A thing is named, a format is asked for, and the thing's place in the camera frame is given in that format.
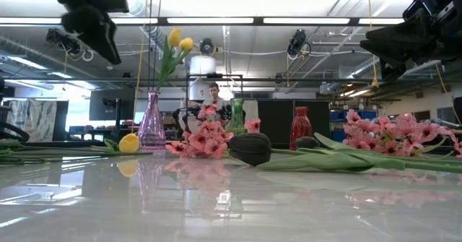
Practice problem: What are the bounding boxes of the red glass vase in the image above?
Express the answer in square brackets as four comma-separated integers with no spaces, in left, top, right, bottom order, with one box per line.
[289,106,313,151]

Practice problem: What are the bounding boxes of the silver ventilation duct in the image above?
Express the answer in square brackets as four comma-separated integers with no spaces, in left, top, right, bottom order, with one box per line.
[139,25,185,66]

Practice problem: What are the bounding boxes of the purple glass vase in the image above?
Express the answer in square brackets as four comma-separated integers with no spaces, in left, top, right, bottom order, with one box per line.
[137,91,167,152]

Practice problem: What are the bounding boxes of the black cabinet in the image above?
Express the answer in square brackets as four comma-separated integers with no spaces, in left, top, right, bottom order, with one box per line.
[257,99,330,150]

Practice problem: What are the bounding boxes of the black artificial tulip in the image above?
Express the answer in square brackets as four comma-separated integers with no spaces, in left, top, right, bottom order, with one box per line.
[229,132,462,174]

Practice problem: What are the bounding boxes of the person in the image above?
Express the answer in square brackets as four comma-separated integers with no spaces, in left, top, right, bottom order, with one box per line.
[200,82,234,126]

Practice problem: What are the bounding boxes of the yellow hanging cord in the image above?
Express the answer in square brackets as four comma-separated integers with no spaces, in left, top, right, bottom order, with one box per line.
[365,0,380,90]
[130,0,151,134]

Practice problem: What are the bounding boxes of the dark background monitor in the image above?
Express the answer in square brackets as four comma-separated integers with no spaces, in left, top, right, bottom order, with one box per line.
[89,87,136,122]

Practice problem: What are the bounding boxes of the yellow artificial tulip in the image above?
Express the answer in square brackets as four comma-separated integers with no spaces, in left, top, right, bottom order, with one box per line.
[157,27,183,93]
[0,132,152,166]
[158,36,195,93]

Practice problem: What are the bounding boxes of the pink artificial flower spray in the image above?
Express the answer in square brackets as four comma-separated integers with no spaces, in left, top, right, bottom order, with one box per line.
[196,103,263,134]
[342,108,462,159]
[165,121,235,160]

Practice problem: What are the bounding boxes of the blue storage bins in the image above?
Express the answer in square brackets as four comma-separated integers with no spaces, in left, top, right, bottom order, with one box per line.
[328,110,378,142]

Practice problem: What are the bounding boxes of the white cylindrical tank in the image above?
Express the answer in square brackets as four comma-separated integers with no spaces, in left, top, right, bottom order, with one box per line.
[188,55,217,101]

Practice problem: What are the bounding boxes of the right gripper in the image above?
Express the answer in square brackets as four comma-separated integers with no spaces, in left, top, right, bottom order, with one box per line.
[359,0,462,86]

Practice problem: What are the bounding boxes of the round black ceiling-hung device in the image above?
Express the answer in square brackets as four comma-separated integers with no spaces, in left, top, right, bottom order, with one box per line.
[199,38,217,56]

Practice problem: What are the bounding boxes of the green glass vase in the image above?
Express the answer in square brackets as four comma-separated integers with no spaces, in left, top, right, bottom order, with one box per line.
[227,97,248,137]

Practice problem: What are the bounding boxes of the overhead light bar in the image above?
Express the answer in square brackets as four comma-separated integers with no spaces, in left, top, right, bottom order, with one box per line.
[0,16,405,27]

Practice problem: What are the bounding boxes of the patterned curtain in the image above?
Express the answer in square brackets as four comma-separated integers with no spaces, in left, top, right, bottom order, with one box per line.
[5,99,58,142]

